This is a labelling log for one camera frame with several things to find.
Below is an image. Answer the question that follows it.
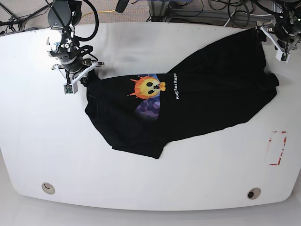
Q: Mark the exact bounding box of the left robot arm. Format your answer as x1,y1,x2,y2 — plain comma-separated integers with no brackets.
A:
108,0,301,92

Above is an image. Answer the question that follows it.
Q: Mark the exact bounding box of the red tape rectangle marking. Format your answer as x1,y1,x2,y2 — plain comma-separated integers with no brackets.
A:
267,131,287,166

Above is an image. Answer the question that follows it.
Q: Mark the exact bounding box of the aluminium frame stand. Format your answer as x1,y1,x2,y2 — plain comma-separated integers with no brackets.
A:
148,0,172,22

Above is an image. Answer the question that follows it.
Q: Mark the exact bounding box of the right table cable grommet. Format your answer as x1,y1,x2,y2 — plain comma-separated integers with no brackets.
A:
247,187,261,200

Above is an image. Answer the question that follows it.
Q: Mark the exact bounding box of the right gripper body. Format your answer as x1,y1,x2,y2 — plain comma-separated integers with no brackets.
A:
52,56,105,81

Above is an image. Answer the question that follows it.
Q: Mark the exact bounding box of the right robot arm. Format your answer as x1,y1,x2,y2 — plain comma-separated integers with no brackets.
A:
47,0,266,85

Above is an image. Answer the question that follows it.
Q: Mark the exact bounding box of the black graphic T-shirt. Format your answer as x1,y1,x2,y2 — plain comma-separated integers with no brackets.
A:
84,28,280,160

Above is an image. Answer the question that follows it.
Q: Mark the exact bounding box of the table cable grommet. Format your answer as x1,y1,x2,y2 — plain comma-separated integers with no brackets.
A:
41,182,55,195
247,187,261,200

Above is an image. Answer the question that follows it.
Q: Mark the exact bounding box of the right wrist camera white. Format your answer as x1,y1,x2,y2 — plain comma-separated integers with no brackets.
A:
63,82,78,94

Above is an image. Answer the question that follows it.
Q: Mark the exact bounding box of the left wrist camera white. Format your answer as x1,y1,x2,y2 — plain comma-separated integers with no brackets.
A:
276,48,290,63

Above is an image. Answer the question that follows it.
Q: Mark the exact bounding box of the black tripod leg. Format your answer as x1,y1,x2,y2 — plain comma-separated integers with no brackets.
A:
0,0,51,33

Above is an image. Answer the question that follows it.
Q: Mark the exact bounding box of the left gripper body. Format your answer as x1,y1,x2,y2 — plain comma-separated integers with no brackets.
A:
256,20,301,51

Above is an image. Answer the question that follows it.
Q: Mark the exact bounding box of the yellow cable on floor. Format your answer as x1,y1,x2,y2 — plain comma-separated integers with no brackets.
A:
81,10,116,18

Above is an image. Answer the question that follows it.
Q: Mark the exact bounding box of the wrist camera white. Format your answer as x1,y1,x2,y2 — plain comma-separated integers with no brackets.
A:
276,48,290,63
63,82,78,94

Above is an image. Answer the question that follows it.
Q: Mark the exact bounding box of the left table cable grommet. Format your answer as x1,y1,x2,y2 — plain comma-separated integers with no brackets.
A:
41,182,55,195

